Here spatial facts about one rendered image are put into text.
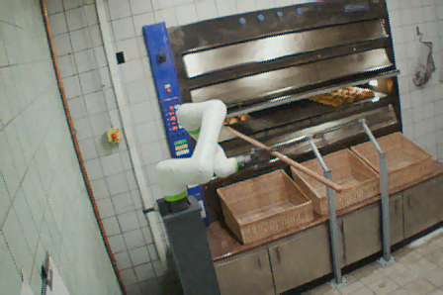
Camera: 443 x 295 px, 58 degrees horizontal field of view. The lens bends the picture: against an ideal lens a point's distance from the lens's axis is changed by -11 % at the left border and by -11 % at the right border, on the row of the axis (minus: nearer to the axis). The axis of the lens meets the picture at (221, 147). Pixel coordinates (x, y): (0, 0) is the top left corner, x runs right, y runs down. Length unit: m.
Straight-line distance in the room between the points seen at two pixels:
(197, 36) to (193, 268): 1.67
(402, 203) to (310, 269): 0.94
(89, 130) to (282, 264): 1.67
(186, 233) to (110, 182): 1.13
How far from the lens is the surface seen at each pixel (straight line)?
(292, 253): 3.22
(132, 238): 3.42
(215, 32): 3.26
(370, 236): 3.56
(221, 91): 3.29
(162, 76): 3.14
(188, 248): 2.31
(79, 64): 3.12
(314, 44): 3.55
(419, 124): 4.32
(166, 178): 2.18
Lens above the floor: 2.06
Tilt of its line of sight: 16 degrees down
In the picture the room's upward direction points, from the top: 12 degrees counter-clockwise
